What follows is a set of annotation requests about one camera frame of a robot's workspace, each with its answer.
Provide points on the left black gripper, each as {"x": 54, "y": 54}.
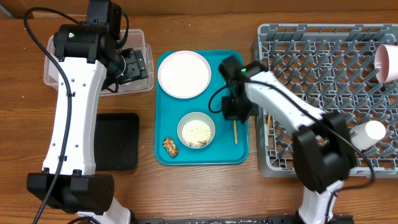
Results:
{"x": 137, "y": 66}

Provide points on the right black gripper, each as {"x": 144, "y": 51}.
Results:
{"x": 234, "y": 111}

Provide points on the white paper cup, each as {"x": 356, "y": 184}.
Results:
{"x": 366, "y": 135}

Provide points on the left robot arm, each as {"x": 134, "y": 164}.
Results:
{"x": 90, "y": 56}

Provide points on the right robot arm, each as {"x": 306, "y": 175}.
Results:
{"x": 322, "y": 149}

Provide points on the grey dishwasher rack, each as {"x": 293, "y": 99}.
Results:
{"x": 331, "y": 67}

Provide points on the clear plastic bin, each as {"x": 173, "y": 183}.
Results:
{"x": 135, "y": 40}

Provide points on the teal serving tray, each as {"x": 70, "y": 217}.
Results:
{"x": 169, "y": 111}

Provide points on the grey bowl of rice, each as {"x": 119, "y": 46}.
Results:
{"x": 196, "y": 130}

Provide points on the large white plate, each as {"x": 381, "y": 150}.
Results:
{"x": 184, "y": 74}

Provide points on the black plastic tray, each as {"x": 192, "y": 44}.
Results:
{"x": 116, "y": 141}

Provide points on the brown food scrap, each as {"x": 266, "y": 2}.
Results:
{"x": 170, "y": 147}

